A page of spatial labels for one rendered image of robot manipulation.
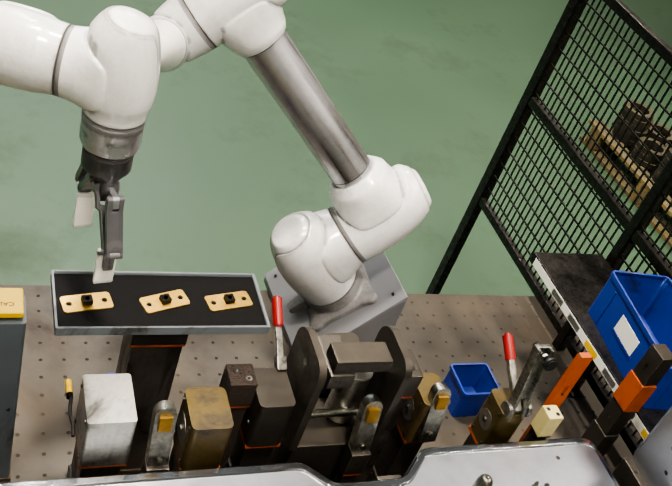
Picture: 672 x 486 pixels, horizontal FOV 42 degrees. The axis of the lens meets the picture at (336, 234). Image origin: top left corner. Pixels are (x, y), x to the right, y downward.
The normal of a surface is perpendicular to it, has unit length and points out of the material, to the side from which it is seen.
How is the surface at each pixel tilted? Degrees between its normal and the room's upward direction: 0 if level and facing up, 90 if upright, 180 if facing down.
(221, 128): 0
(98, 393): 0
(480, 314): 0
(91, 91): 91
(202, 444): 90
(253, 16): 81
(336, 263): 82
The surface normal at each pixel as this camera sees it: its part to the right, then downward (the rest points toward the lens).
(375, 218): 0.16, 0.46
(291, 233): -0.52, -0.48
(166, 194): 0.29, -0.75
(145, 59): 0.68, 0.45
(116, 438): 0.28, 0.66
